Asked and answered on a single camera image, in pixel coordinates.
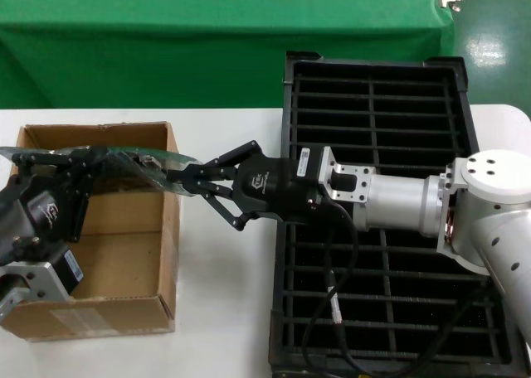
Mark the translucent antistatic bag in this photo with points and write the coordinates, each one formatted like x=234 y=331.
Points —
x=174 y=162

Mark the green cloth covered table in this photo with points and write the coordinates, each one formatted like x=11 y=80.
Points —
x=166 y=21

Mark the large brown cardboard box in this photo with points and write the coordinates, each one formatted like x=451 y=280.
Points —
x=124 y=262

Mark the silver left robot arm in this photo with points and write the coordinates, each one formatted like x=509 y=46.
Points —
x=37 y=278

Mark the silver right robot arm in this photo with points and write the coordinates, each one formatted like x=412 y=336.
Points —
x=394 y=204

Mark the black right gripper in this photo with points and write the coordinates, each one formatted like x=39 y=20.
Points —
x=274 y=195

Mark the black slotted container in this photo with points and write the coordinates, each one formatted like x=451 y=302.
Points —
x=287 y=117

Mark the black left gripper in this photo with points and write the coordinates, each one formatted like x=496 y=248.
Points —
x=41 y=216

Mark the left wrist black labelled box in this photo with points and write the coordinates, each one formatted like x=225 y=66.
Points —
x=66 y=270

